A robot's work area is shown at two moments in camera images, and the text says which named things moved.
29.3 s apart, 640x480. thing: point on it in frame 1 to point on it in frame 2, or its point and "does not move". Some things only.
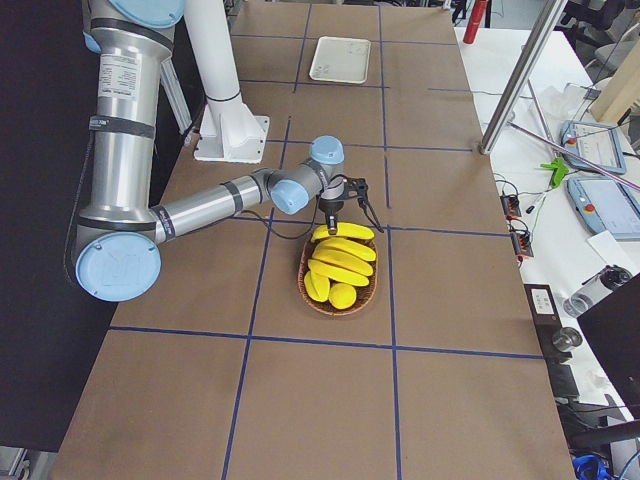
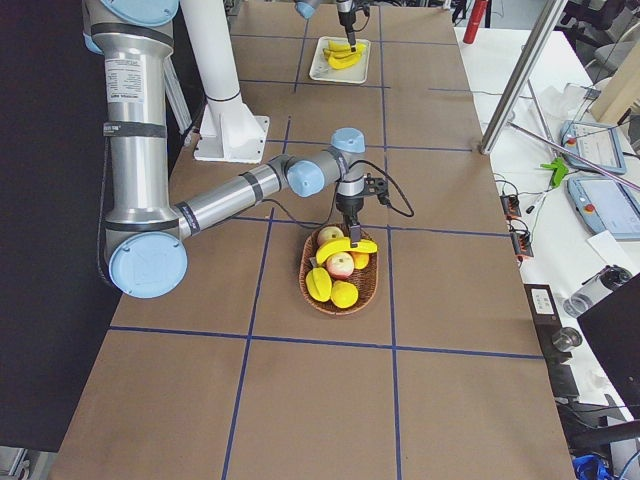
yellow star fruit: [317, 286] does not move
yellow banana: [342, 278] to [343, 246]
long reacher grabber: [579, 157] does not move
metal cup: [566, 338] does not move
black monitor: [611, 330] does not move
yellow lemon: [342, 295] does not move
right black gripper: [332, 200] to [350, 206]
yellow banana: [344, 229] to [346, 46]
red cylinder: [478, 14] does not move
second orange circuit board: [522, 244] does not move
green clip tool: [560, 170] does not move
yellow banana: [349, 248] to [340, 54]
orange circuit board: [511, 206] does not move
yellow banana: [340, 267] to [346, 61]
